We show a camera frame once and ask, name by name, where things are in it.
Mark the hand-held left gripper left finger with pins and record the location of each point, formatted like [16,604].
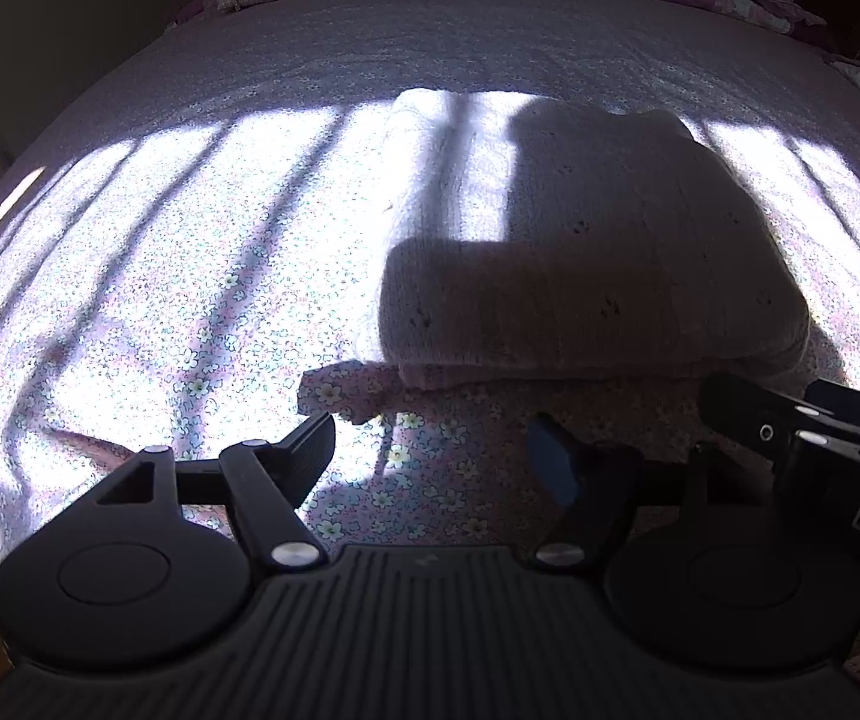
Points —
[311,451]

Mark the floral bed sheet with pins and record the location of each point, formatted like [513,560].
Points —
[175,277]

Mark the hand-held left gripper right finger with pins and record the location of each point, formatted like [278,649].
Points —
[553,465]

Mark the pink knitted cardigan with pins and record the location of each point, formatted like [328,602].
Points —
[587,240]

